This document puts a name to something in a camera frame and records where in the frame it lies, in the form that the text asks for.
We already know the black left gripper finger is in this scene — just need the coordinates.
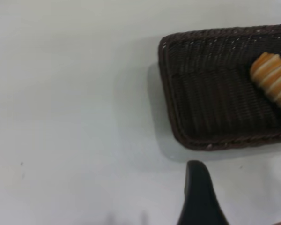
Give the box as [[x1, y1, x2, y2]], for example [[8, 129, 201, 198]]
[[177, 160, 229, 225]]

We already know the black woven basket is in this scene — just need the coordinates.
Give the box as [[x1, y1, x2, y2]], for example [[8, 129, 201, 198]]
[[157, 23, 281, 151]]

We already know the ridged orange bread roll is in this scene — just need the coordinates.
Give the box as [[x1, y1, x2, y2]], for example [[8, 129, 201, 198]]
[[250, 52, 281, 116]]

